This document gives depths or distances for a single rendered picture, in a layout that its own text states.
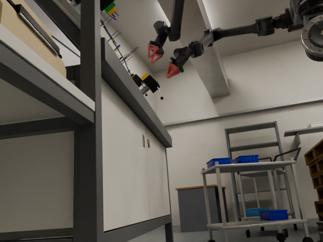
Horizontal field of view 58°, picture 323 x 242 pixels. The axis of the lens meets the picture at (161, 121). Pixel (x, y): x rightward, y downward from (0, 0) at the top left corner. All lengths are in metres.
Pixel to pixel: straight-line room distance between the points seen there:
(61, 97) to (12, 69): 0.11
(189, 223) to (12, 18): 5.02
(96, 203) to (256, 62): 7.11
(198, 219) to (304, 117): 3.37
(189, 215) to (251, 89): 3.47
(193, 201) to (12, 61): 5.00
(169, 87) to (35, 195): 7.10
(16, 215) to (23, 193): 0.05
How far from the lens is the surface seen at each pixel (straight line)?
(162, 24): 1.71
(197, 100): 7.37
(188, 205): 5.30
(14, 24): 0.47
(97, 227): 0.56
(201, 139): 7.09
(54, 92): 0.46
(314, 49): 1.49
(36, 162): 0.73
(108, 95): 0.84
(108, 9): 1.07
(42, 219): 0.71
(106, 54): 0.75
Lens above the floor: 0.45
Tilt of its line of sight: 16 degrees up
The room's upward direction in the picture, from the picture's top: 4 degrees counter-clockwise
